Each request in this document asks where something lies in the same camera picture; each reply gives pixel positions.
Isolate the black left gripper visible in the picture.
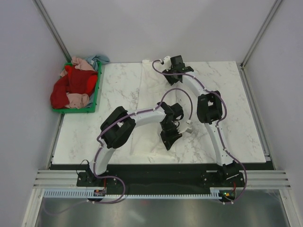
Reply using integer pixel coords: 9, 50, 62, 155
160, 122, 182, 151

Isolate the white t shirt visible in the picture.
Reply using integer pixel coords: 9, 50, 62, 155
129, 59, 201, 164

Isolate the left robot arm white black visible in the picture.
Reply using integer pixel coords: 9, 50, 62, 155
87, 102, 184, 186

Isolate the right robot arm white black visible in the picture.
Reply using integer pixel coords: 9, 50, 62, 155
161, 55, 239, 186

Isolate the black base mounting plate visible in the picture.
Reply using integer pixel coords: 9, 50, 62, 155
77, 164, 245, 194

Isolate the pink t shirt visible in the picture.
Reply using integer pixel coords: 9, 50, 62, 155
60, 56, 98, 78

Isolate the red t shirt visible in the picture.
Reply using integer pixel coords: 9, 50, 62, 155
50, 65, 98, 109

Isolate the green plastic basket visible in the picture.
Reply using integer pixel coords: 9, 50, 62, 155
52, 61, 103, 114

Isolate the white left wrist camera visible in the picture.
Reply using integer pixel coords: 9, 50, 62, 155
178, 120, 193, 134

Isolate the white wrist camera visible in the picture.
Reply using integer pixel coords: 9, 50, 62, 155
178, 120, 193, 134
160, 56, 171, 70

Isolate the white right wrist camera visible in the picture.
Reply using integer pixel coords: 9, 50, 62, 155
160, 56, 171, 70

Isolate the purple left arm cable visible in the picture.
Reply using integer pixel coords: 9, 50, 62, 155
44, 88, 193, 217

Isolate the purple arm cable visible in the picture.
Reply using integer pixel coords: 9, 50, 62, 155
151, 59, 249, 205
44, 88, 193, 217

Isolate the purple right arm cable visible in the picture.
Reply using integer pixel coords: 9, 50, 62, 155
151, 59, 249, 205

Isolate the right aluminium table rail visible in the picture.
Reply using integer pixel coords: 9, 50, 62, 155
237, 63, 276, 170

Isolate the right aluminium frame post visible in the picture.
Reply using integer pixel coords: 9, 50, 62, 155
240, 0, 284, 70

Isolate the aluminium frame post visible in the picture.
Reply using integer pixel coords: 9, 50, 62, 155
32, 0, 71, 62
240, 0, 284, 70

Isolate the white slotted cable duct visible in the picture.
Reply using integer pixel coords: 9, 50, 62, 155
43, 188, 222, 200

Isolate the aluminium front frame rail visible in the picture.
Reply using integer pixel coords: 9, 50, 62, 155
34, 170, 291, 189

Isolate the left aluminium frame post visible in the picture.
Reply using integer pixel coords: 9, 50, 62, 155
32, 0, 71, 62

